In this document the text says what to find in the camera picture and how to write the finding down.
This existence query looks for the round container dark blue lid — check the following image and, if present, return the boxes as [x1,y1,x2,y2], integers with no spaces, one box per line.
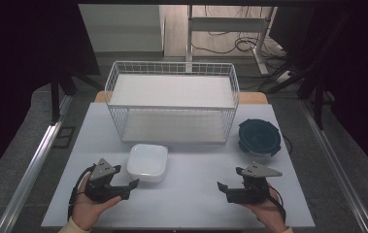
[238,118,283,157]

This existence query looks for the white power strip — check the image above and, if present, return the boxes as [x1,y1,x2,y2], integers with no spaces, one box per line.
[274,69,293,84]

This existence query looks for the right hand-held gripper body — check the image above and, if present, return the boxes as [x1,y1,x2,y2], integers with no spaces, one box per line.
[226,161,284,205]

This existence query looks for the silver metal rail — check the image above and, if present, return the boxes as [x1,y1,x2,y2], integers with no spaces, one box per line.
[0,95,74,233]
[299,98,368,233]

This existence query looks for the thin black cable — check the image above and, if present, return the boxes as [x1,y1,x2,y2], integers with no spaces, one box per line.
[282,134,294,156]

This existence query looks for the white cabinet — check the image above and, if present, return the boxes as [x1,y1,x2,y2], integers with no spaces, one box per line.
[78,4,166,53]

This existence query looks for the person's right hand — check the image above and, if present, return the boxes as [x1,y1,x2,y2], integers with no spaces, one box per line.
[241,187,287,233]

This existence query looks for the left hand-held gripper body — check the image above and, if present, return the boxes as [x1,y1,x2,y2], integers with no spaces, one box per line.
[84,157,131,204]

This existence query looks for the white wire shelf rack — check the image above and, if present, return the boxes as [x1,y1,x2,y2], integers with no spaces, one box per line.
[104,60,241,146]

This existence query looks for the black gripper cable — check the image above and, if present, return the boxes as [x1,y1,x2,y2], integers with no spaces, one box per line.
[67,164,97,221]
[267,183,286,221]

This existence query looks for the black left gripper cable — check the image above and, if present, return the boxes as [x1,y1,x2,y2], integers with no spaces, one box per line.
[67,164,97,221]

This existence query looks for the black floor bracket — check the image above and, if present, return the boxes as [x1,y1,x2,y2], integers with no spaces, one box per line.
[52,125,77,150]

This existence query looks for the black stand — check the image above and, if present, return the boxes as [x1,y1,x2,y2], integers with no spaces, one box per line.
[49,69,105,126]
[258,61,326,130]

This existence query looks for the person's left hand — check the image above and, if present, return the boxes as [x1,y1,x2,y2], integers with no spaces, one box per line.
[72,173,122,231]

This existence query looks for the black tangled floor cables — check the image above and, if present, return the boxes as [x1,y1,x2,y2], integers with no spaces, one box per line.
[190,4,291,62]

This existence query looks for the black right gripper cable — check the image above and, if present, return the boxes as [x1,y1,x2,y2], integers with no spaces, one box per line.
[267,183,286,221]

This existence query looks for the white square bowl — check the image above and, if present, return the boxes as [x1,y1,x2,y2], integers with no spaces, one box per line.
[126,143,169,183]

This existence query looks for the white metal desk frame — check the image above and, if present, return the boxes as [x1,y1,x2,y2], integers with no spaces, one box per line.
[185,4,278,76]

